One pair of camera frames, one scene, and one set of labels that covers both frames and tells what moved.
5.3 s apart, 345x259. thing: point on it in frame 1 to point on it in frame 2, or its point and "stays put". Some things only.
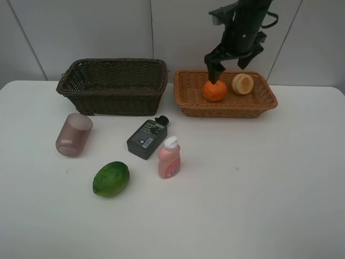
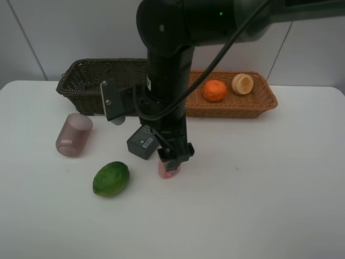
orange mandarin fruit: (214, 92) stays put
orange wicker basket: (189, 85) stays put
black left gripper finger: (215, 68) to (171, 159)
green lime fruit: (111, 179) stays put
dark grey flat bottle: (146, 138) stays put
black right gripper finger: (258, 48) to (189, 152)
